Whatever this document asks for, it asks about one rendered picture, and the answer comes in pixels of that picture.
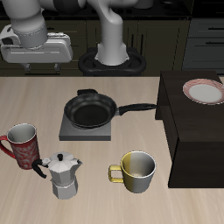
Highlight dark kitchen cupboards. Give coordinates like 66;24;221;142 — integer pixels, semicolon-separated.
0;0;224;78

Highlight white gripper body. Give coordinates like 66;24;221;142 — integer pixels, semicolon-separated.
0;31;74;65

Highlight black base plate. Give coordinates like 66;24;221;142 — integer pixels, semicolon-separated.
78;46;147;77

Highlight dark grey stove plate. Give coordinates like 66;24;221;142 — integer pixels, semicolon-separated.
59;113;112;142

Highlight red patterned mug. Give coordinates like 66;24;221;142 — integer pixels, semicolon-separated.
0;122;41;171

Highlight silver moka pot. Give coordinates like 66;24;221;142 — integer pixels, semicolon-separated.
31;151;83;200

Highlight white plate with red rim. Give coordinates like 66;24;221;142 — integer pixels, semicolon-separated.
182;78;224;106

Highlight dark wooden cabinet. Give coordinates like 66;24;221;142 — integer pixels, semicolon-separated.
154;70;224;189

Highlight yellow and white mug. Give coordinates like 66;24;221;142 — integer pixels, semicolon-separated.
108;150;158;194

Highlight black frying pan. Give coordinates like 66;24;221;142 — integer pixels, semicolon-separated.
63;93;158;130

